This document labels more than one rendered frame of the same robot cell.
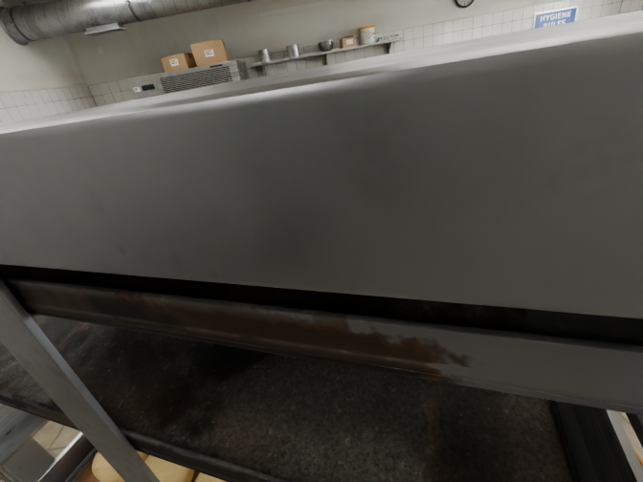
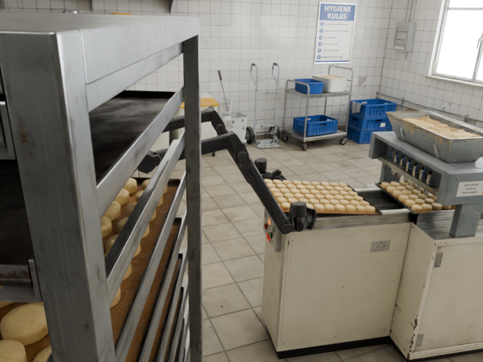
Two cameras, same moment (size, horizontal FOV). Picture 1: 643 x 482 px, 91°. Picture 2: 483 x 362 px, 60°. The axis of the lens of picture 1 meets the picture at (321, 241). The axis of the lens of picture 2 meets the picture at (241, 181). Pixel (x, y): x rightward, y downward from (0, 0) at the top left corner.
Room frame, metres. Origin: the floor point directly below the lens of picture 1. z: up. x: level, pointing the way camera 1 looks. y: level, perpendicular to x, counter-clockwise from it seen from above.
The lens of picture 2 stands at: (-0.22, -0.10, 1.83)
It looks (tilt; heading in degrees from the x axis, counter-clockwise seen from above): 22 degrees down; 337
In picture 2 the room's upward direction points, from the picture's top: 2 degrees clockwise
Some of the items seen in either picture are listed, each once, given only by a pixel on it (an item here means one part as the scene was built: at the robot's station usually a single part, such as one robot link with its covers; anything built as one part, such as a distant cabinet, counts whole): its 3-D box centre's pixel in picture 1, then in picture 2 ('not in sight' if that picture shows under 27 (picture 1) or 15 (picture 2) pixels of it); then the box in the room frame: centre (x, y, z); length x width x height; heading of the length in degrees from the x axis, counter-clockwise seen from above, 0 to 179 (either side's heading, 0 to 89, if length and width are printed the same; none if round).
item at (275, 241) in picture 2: not in sight; (272, 228); (1.52, -1.04, 0.77); 0.24 x 0.04 x 0.14; 169
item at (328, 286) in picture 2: not in sight; (329, 273); (1.45, -1.39, 0.45); 0.70 x 0.34 x 0.90; 79
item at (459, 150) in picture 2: not in sight; (435, 136); (1.36, -1.89, 1.25); 0.56 x 0.29 x 0.14; 169
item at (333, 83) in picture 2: not in sight; (328, 83); (5.04, -3.72, 0.90); 0.44 x 0.36 x 0.20; 8
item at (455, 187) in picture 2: not in sight; (426, 178); (1.36, -1.89, 1.01); 0.72 x 0.33 x 0.34; 169
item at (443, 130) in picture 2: not in sight; (436, 131); (1.36, -1.89, 1.28); 0.54 x 0.27 x 0.06; 169
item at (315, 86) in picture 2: not in sight; (308, 86); (4.98, -3.34, 0.88); 0.40 x 0.30 x 0.16; 3
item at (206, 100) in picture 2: not in sight; (193, 125); (5.16, -1.69, 0.38); 0.64 x 0.54 x 0.77; 177
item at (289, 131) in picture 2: not in sight; (317, 106); (5.02, -3.55, 0.57); 0.85 x 0.58 x 1.13; 96
